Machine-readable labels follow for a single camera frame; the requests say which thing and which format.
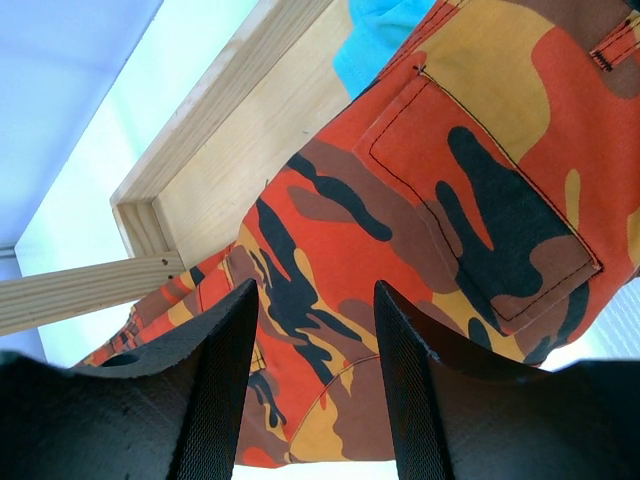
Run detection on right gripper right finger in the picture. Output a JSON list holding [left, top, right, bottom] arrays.
[[374, 281, 639, 479]]

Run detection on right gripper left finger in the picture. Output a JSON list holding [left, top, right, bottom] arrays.
[[1, 280, 259, 479]]

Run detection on orange camouflage trousers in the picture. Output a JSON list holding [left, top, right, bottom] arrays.
[[86, 0, 639, 468]]

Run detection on wooden clothes rack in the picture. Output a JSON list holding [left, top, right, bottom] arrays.
[[1, 1, 352, 334]]

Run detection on teal t-shirt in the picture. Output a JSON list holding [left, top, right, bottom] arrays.
[[333, 0, 436, 100]]

